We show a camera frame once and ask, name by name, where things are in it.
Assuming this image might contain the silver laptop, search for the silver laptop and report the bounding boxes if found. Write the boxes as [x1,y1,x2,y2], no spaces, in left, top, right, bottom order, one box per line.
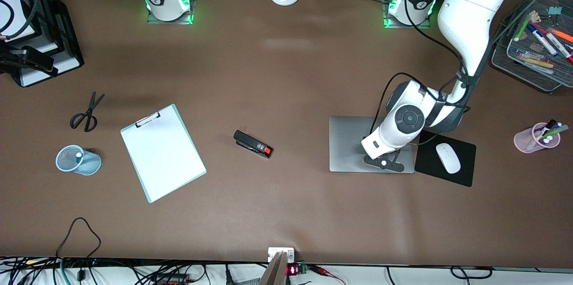
[329,116,415,174]

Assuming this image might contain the blue and white marker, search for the blue and white marker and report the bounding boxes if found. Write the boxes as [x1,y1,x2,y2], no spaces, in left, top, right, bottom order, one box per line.
[526,23,559,56]

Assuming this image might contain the red and white marker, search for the red and white marker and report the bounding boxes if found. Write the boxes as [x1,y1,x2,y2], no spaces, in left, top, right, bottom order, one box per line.
[533,22,573,65]

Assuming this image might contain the black stacked document tray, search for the black stacked document tray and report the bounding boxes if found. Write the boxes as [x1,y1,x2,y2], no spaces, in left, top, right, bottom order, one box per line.
[0,0,85,88]

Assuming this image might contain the light blue mesh cup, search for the light blue mesh cup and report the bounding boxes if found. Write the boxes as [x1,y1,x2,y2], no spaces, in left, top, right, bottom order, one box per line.
[55,145,102,176]

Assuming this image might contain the teal clipboard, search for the teal clipboard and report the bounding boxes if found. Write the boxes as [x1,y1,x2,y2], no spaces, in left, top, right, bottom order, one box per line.
[120,103,207,204]

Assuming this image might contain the black stapler with red tip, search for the black stapler with red tip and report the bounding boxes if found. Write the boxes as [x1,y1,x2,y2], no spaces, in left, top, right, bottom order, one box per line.
[233,130,274,159]

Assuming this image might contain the orange terminal strip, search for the orange terminal strip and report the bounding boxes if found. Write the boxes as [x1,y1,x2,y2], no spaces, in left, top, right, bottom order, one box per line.
[154,273,191,285]

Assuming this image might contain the small white box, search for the small white box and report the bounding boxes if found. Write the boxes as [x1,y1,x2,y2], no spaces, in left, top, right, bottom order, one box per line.
[268,247,295,263]

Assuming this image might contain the red clip leads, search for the red clip leads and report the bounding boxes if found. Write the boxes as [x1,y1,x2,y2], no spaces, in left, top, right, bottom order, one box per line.
[308,264,346,285]

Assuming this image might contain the black mouse pad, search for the black mouse pad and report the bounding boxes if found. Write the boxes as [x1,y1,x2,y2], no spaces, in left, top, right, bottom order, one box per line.
[414,130,477,187]

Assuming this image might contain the white computer mouse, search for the white computer mouse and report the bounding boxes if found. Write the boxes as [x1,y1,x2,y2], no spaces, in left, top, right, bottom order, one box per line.
[435,143,462,174]

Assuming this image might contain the pink mesh pen cup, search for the pink mesh pen cup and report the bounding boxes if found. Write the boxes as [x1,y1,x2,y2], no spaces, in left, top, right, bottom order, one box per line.
[513,122,561,154]

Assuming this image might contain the yellow highlighter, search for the yellow highlighter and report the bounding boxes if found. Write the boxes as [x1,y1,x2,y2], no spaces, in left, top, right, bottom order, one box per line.
[518,55,556,69]

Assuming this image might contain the metal mesh desk organizer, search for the metal mesh desk organizer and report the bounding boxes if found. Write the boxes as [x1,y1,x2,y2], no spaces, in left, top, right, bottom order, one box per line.
[492,0,573,94]

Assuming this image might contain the teal binder clip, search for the teal binder clip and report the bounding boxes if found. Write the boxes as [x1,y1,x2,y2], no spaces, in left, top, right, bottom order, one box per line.
[547,6,563,27]

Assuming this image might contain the orange highlighter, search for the orange highlighter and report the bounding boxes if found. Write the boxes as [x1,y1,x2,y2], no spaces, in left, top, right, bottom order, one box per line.
[549,28,573,44]

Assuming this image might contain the light green pen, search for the light green pen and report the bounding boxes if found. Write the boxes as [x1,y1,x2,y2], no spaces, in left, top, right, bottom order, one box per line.
[543,124,569,140]

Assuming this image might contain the black handled scissors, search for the black handled scissors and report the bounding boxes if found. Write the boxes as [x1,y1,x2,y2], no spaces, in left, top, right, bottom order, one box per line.
[69,92,105,133]

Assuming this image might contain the black looping cable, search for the black looping cable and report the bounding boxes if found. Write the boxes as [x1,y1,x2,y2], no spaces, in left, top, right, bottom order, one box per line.
[56,217,102,259]

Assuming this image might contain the white board with green frame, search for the white board with green frame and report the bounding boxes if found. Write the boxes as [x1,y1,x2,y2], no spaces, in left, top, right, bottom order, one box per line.
[121,106,205,202]

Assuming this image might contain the black cable tangle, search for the black cable tangle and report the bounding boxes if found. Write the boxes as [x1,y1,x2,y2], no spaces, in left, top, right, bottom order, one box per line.
[0,256,269,285]

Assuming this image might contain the grey wooden post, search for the grey wooden post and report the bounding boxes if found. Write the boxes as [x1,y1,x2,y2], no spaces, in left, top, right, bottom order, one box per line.
[258,251,288,285]

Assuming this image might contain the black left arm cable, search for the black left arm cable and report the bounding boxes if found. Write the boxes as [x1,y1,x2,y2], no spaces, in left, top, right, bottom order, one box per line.
[369,0,470,147]

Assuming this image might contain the long black cable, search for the long black cable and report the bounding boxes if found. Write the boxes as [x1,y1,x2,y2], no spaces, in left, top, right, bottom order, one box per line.
[384,266,495,282]

